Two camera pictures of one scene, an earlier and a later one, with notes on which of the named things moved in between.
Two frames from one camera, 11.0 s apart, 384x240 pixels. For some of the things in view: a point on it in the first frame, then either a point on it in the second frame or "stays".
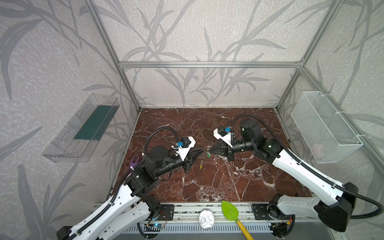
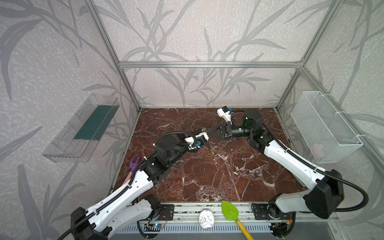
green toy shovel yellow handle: (231, 212) stays
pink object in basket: (317, 149) stays
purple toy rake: (131, 163) stays
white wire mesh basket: (323, 132) stays
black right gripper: (227, 149) → (226, 130)
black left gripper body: (187, 159) → (198, 139)
